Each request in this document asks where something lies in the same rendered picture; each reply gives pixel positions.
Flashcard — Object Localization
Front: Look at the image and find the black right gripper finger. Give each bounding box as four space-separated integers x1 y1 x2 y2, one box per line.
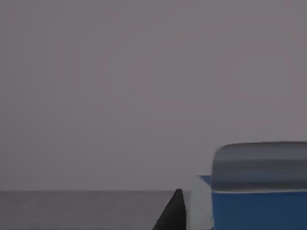
152 188 187 230

